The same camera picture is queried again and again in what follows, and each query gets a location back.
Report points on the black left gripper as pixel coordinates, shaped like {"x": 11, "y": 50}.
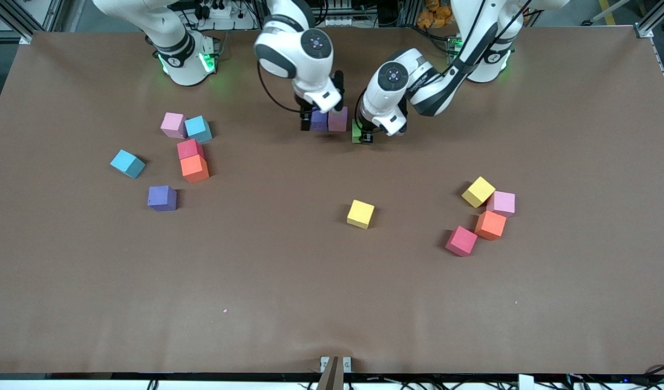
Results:
{"x": 367, "y": 131}

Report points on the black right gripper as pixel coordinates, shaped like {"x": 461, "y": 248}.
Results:
{"x": 304, "y": 112}

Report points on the purple foam cube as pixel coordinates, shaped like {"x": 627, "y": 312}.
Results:
{"x": 318, "y": 120}
{"x": 162, "y": 197}

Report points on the green foam cube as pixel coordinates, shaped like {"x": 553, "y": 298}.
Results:
{"x": 356, "y": 131}

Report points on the pink foam cube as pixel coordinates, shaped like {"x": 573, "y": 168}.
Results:
{"x": 337, "y": 119}
{"x": 173, "y": 125}
{"x": 501, "y": 203}

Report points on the orange foam cube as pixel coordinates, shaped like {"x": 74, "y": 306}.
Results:
{"x": 490, "y": 225}
{"x": 194, "y": 168}

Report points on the red foam cube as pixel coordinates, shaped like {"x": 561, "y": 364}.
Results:
{"x": 461, "y": 241}
{"x": 191, "y": 148}

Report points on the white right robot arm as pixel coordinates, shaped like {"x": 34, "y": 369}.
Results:
{"x": 294, "y": 54}

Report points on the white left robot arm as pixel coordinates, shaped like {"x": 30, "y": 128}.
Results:
{"x": 392, "y": 76}

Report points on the yellow foam cube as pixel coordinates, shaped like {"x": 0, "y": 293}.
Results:
{"x": 478, "y": 192}
{"x": 360, "y": 214}

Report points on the white electrical unit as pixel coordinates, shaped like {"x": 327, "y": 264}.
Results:
{"x": 337, "y": 21}

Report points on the blue foam cube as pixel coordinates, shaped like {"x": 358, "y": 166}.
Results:
{"x": 128, "y": 163}
{"x": 198, "y": 129}

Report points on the white power strip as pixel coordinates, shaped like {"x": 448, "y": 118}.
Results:
{"x": 221, "y": 12}

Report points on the pile of orange objects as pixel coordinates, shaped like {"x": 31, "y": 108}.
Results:
{"x": 434, "y": 16}

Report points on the white tag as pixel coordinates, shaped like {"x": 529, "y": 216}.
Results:
{"x": 526, "y": 382}

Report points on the silver metal bracket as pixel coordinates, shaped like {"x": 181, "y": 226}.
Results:
{"x": 324, "y": 362}

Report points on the aluminium frame rail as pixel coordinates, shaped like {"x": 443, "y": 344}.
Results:
{"x": 17, "y": 24}
{"x": 657, "y": 13}

